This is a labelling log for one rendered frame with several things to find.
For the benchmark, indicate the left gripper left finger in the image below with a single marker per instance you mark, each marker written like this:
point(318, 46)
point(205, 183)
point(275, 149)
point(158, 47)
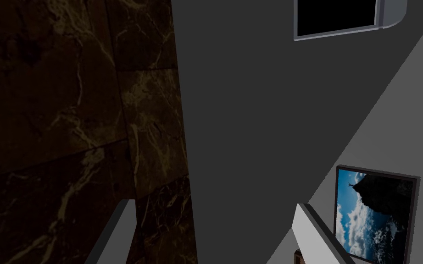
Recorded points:
point(118, 238)

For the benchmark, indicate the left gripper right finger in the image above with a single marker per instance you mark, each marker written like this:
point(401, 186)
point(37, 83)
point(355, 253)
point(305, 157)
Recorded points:
point(314, 240)

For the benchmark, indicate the framed sky and rock picture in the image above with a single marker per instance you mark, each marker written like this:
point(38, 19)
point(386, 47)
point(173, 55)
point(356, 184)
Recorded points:
point(375, 216)

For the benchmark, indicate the grey framed dark window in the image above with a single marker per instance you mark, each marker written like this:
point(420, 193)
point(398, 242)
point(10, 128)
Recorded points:
point(338, 15)

